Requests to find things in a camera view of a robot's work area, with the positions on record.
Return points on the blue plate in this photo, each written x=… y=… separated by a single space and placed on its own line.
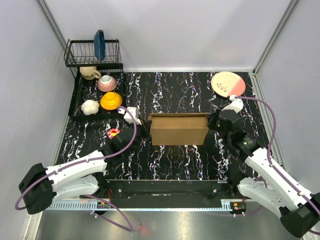
x=99 y=45

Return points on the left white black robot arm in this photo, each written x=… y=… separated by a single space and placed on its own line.
x=42 y=186

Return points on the black tray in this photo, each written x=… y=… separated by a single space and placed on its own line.
x=88 y=90

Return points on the white flower shaped cup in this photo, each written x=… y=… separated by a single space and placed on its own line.
x=90 y=107

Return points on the pink patterned bowl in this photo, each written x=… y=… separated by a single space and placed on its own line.
x=107 y=83

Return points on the black wire dish rack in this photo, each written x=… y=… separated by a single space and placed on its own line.
x=84 y=53

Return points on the beige mug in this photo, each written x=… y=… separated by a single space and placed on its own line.
x=89 y=72

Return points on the pink flower toy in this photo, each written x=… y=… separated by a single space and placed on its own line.
x=113 y=132

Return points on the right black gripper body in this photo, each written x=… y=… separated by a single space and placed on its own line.
x=213 y=123

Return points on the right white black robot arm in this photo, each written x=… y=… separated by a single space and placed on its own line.
x=297 y=208

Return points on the brown cardboard box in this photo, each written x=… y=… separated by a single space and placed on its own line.
x=178 y=129

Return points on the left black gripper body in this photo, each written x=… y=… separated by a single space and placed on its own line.
x=142 y=132

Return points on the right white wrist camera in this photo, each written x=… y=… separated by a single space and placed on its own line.
x=235 y=105

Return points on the yellow ribbed bowl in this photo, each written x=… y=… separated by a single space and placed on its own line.
x=111 y=100

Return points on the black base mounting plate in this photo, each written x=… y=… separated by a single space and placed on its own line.
x=164 y=194

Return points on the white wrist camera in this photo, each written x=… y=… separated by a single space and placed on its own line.
x=235 y=105
x=130 y=115

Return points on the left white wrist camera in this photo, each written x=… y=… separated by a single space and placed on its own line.
x=130 y=115

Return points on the pink cream round plate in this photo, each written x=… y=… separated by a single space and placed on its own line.
x=227 y=83

